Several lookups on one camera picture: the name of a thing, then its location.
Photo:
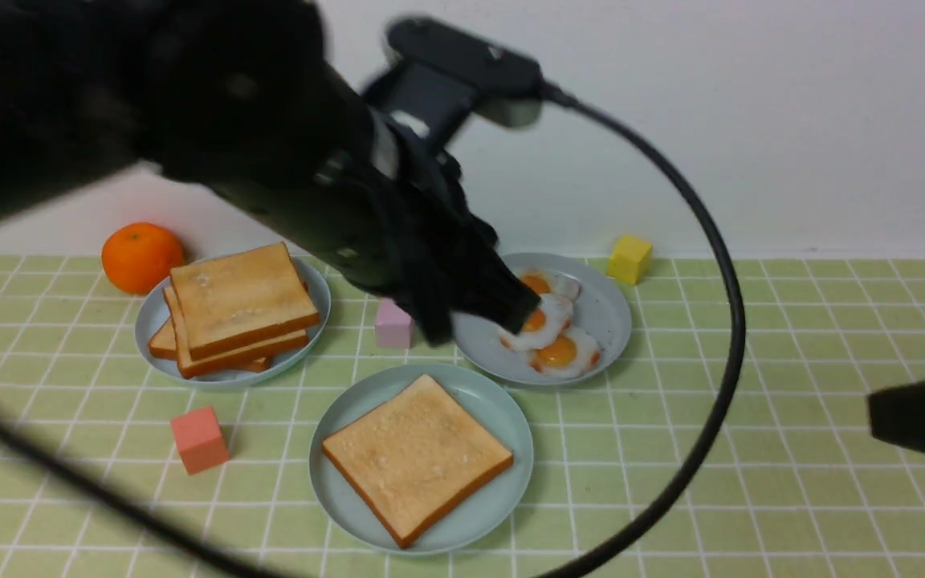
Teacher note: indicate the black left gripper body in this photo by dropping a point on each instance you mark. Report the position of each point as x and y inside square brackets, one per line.
[381, 186]

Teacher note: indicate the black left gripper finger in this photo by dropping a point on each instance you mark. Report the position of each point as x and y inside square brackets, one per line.
[482, 285]
[425, 293]

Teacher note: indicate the fried egg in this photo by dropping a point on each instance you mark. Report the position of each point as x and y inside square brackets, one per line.
[545, 325]
[551, 282]
[571, 355]

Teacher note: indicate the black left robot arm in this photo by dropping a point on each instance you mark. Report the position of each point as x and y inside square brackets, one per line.
[238, 97]

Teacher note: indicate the pink cube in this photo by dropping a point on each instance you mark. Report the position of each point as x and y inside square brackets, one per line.
[394, 327]

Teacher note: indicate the grey egg plate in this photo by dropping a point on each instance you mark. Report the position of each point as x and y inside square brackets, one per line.
[601, 310]

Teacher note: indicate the yellow cube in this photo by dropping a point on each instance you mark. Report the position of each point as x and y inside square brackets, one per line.
[630, 260]

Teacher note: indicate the green checkered tablecloth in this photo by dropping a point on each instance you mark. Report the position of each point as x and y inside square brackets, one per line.
[795, 487]

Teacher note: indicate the teal front plate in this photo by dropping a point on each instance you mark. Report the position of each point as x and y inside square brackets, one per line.
[480, 514]

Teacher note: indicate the orange tangerine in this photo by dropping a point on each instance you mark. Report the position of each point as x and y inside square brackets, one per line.
[139, 256]

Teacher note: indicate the light blue bread plate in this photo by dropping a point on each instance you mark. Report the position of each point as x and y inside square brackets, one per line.
[154, 312]

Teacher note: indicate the salmon red cube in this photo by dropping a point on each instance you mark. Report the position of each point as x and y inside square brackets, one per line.
[199, 440]

